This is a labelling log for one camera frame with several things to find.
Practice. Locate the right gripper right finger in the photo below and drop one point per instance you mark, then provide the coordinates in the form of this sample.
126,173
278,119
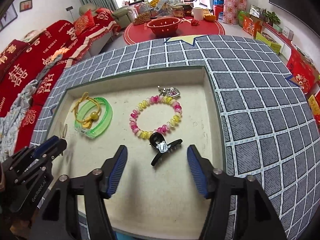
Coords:
256,217

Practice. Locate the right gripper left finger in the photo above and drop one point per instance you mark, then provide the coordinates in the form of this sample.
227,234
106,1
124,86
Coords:
58,217

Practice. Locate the green translucent bangle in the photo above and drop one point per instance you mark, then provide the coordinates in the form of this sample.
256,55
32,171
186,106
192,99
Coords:
92,116

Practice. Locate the black claw hair clip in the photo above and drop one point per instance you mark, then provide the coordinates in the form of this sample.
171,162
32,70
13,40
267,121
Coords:
159,144

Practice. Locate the silver heart pendant charm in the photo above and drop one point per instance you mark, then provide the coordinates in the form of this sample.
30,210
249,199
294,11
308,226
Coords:
170,92

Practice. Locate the grey floral blanket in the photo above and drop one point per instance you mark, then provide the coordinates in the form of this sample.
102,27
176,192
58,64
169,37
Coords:
11,123

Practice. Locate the grey checked table cloth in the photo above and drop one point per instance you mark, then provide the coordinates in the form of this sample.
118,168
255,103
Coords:
268,127

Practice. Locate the red wedding sofa cover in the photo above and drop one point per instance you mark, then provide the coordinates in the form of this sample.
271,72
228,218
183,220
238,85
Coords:
22,61

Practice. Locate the shallow green tray box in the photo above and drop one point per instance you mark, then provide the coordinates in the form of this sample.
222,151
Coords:
158,201

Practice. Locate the red embroidered cushion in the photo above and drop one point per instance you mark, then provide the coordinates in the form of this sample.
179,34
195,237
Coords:
84,22

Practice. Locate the round red table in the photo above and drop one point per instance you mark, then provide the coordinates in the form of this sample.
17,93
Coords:
141,33

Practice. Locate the beige armchair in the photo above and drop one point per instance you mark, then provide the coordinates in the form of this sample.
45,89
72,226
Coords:
123,16

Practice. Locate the clear snack jar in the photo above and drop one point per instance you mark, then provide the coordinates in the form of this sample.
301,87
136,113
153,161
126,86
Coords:
143,13

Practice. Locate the red plastic colander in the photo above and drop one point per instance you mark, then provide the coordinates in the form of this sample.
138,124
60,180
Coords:
164,26

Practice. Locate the potted green plant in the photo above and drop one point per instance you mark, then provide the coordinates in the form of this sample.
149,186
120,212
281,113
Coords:
270,17

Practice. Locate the white mug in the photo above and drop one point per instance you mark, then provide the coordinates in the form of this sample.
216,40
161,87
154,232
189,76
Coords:
198,13

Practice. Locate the pink floral wrapped box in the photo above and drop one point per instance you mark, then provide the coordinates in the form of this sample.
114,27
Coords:
231,9

